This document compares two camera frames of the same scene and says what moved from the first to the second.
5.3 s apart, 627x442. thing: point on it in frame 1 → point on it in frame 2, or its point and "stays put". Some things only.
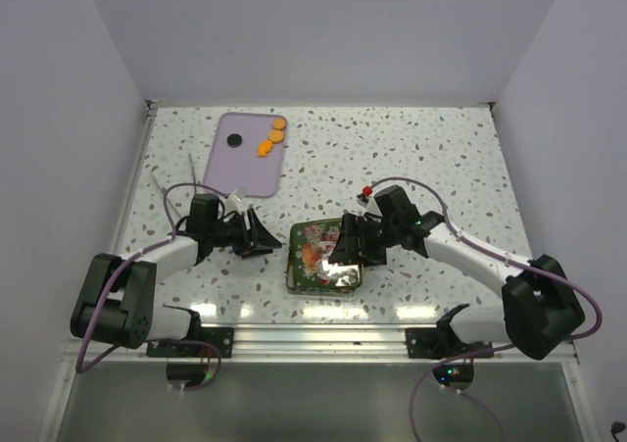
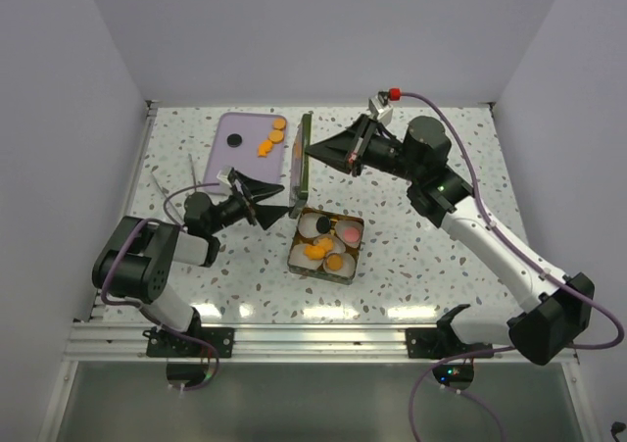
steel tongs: [195, 185] stays put
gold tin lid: [310, 247] → [301, 189]
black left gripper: [256, 236] → [253, 190]
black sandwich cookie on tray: [234, 140] stays put
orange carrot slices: [264, 148] stays put
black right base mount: [442, 341] stays put
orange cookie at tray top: [279, 123] stays put
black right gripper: [344, 250] → [347, 151]
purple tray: [247, 152] stays put
